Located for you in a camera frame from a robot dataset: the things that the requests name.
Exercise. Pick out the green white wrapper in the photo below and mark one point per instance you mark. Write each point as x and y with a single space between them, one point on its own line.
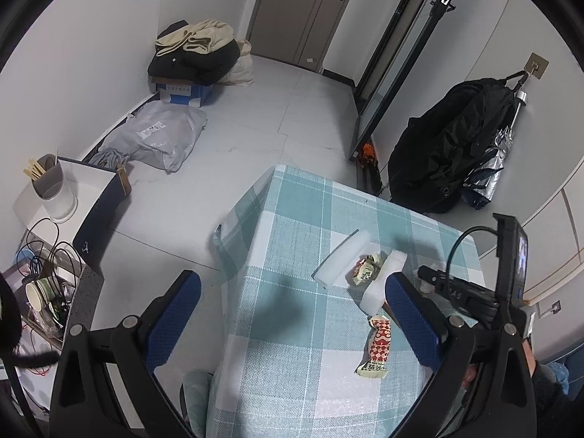
367 269

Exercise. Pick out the grey plastic parcel bag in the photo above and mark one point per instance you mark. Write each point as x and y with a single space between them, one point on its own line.
155 132

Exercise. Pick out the white plastic cup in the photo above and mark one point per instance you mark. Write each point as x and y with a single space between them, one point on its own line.
57 196

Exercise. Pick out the red checked snack wrapper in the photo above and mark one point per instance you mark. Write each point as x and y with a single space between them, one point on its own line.
377 346

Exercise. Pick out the silver folded umbrella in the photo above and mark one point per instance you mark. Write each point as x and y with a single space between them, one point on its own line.
490 178

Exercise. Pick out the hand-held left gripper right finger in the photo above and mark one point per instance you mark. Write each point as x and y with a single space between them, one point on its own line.
410 324

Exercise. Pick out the bundle of wooden chopsticks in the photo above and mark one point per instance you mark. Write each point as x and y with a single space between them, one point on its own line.
39 169

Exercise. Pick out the white wardrobe with gold trim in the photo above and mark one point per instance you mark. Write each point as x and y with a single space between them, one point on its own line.
565 219

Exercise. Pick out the thick white foam block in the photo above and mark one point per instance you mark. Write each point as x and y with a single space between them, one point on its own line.
381 289

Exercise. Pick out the stack of paper cups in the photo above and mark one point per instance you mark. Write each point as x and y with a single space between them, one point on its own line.
39 294

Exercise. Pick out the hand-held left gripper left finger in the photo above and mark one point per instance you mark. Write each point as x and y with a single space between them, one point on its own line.
173 319

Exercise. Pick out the person's right forearm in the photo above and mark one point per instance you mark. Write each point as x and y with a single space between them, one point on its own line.
545 388

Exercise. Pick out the beige garment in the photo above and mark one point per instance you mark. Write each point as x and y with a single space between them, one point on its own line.
196 36

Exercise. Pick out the brown room door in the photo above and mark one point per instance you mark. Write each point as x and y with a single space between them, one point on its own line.
292 9

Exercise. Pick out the black backpack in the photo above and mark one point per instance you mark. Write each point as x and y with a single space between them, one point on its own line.
447 146

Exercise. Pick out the wall socket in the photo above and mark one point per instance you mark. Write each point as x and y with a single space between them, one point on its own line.
550 308

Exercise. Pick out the long white foam strip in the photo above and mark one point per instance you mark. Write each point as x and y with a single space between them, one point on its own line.
340 260

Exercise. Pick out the black framed glass door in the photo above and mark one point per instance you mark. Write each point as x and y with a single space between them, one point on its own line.
392 54

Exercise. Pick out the white cloth bag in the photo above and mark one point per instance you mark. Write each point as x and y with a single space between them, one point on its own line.
239 68

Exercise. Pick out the dark blue box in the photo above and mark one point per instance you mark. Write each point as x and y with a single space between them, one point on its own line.
91 219

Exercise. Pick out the brown box tab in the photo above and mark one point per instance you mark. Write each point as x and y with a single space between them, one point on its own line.
123 181

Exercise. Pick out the metal wall hook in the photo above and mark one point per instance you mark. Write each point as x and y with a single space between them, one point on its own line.
533 66

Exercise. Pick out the teal checked cushion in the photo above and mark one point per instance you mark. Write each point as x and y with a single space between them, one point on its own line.
196 401

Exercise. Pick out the pile of clothes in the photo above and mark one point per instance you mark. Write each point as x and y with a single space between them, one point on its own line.
200 64

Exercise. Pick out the orange black tool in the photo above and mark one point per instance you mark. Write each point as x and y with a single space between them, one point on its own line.
368 155

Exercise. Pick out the teal checked tablecloth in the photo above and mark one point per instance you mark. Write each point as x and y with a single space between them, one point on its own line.
292 328

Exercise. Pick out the blue cardboard box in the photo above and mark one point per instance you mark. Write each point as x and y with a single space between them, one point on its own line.
182 93

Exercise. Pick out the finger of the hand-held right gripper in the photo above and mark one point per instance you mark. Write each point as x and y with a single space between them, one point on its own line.
461 294

